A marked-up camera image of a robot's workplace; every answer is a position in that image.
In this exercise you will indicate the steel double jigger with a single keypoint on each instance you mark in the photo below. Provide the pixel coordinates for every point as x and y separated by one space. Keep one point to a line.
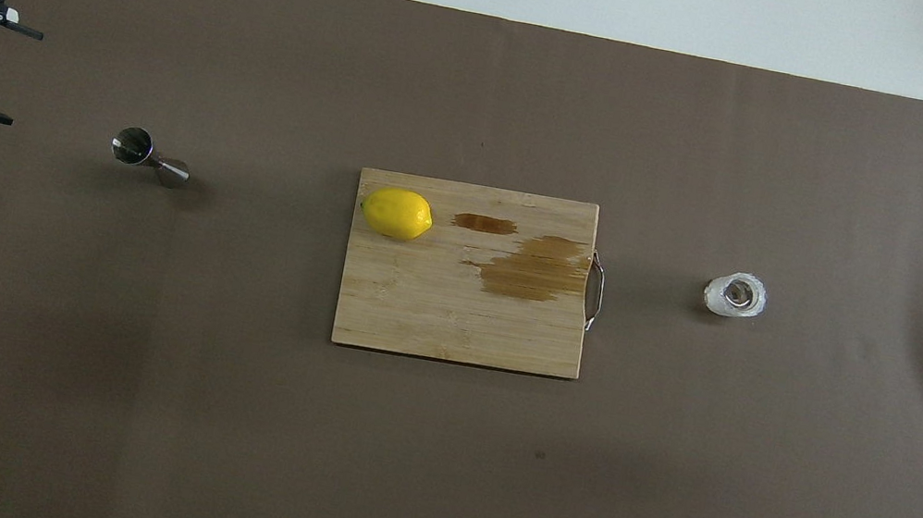
132 146

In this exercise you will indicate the clear textured glass cup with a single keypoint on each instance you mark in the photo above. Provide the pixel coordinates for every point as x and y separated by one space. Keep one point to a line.
716 294

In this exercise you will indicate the brown paper table mat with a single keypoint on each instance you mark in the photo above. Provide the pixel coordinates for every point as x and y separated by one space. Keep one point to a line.
206 441

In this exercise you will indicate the yellow lemon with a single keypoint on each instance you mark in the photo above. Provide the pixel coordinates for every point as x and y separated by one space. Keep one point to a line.
397 214

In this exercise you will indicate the wooden cutting board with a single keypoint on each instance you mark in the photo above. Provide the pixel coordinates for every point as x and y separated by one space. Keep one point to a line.
416 308

